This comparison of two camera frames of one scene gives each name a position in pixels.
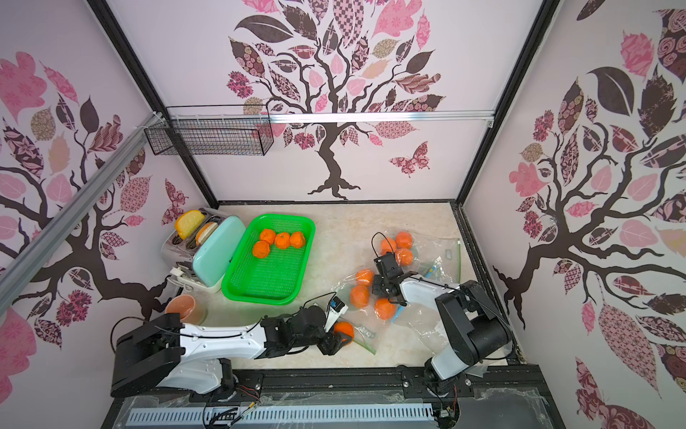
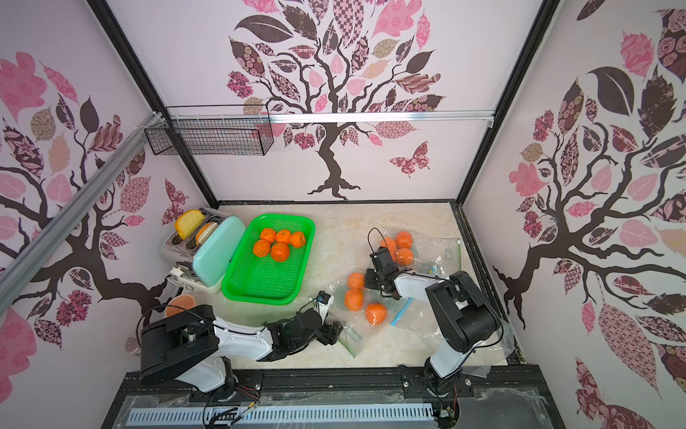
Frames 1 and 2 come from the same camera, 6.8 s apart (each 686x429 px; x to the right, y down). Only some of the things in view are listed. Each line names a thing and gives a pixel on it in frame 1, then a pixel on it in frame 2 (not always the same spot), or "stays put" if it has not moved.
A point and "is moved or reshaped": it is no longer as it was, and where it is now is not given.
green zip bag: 367,314 stays put
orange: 282,240 stays put
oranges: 360,296 is moved or reshaped
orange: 345,327 to 280,251
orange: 262,249 stays put
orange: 268,235 stays put
